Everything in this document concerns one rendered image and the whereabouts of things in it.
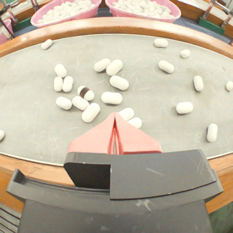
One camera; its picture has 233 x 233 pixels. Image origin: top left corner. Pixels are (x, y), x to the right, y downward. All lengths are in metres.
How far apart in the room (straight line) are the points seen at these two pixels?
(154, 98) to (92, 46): 0.18
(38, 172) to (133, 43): 0.33
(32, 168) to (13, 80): 0.23
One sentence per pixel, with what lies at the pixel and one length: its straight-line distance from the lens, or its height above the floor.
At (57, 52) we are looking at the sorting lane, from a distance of 0.32.
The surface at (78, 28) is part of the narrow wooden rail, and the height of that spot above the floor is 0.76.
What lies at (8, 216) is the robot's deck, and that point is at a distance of 0.52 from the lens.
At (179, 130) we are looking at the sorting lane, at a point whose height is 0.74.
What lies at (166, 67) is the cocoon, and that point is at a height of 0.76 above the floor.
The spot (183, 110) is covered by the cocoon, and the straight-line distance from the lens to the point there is 0.22.
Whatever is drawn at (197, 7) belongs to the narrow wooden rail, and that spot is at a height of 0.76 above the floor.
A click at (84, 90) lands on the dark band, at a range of 0.21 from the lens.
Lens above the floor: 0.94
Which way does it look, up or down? 76 degrees down
